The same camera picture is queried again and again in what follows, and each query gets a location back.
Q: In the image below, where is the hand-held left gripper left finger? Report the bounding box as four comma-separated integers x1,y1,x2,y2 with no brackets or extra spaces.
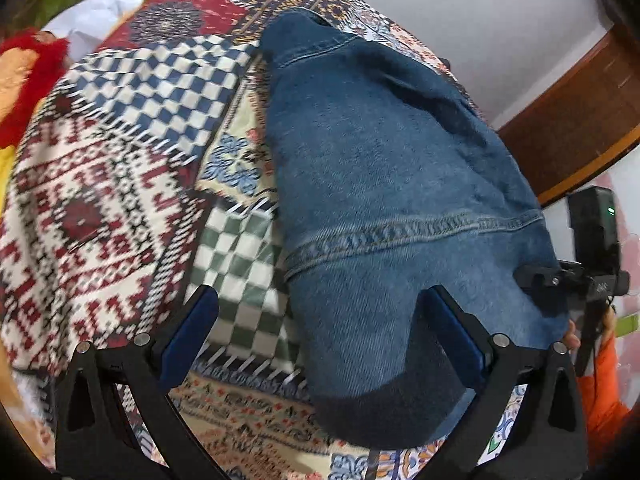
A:
54,284,221,480

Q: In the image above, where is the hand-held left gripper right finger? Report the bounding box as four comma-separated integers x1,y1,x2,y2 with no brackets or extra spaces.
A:
417,285,588,480

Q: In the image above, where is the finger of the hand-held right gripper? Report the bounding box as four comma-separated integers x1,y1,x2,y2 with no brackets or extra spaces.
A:
515,261,577,295

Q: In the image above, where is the blue denim jacket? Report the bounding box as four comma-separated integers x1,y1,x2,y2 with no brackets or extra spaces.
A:
257,10,571,451

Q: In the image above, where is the person's right forearm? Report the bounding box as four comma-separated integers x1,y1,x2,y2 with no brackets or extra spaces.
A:
575,332,633,466

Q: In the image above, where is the person's right hand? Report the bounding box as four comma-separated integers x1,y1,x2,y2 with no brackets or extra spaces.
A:
564,304,618,361

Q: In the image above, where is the wooden door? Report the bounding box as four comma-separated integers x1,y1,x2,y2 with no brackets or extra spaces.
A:
497,22,640,207

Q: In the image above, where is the patchwork patterned blanket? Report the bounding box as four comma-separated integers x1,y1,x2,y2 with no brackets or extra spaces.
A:
0,0,531,480

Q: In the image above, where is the yellow cloth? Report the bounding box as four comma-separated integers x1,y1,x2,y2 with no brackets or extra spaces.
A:
0,142,21,221

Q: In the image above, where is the red fluffy cloth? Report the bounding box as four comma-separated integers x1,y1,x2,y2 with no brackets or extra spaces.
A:
0,30,71,148

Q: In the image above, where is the white cloth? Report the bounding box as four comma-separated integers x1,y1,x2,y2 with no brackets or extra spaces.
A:
42,0,173,61

